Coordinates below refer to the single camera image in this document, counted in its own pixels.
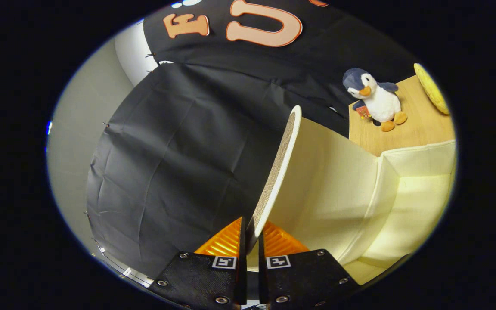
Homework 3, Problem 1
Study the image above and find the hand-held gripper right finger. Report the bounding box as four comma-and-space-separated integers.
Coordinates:
257, 221, 361, 309

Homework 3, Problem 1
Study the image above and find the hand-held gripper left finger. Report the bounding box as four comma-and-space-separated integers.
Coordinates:
148, 217, 248, 310

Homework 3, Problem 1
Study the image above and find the cream fabric storage box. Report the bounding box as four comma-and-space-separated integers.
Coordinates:
247, 105, 458, 285

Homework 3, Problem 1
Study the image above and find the penguin plush toy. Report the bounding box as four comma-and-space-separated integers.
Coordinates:
343, 68, 408, 132

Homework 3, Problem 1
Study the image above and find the yellow round bread plush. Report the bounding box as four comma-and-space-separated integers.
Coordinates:
414, 63, 451, 115

